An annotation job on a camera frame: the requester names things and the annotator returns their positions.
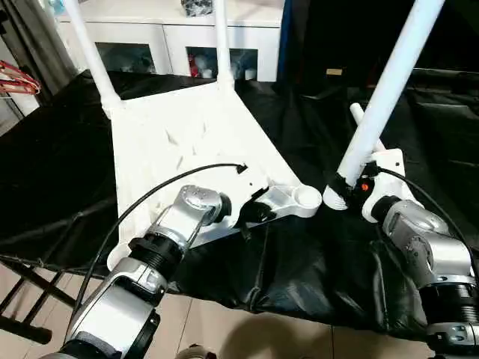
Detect white plastic table leg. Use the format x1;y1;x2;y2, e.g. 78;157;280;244
350;103;386;155
213;0;237;93
63;0;123;110
323;0;446;213

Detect white plastic table top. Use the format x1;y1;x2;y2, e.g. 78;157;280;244
100;80;323;272

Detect black horizontal bar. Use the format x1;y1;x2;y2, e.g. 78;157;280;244
409;67;479;82

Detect dark furniture with brass label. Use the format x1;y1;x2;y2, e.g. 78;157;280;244
278;0;479;90

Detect blue vertical panel edge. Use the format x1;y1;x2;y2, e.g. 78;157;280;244
278;0;297;73

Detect white glass-door cabinet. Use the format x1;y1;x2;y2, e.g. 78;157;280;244
55;0;285;82

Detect black plastic mat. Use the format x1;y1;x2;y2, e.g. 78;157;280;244
0;69;479;340

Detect dark patterned bundle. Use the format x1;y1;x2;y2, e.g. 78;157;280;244
180;0;216;18

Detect red orange clothes hangers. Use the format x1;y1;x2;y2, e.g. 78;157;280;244
0;59;42;97

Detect grey curtain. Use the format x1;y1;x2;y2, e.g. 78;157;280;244
0;0;76;102

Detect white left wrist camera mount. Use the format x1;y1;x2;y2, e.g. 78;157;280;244
224;164;271;230

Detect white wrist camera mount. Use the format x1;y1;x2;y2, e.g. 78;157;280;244
361;149;408;224
224;164;271;230

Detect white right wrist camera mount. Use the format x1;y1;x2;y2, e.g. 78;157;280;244
361;149;408;224

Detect black folding table frame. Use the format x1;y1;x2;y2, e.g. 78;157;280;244
0;257;76;346

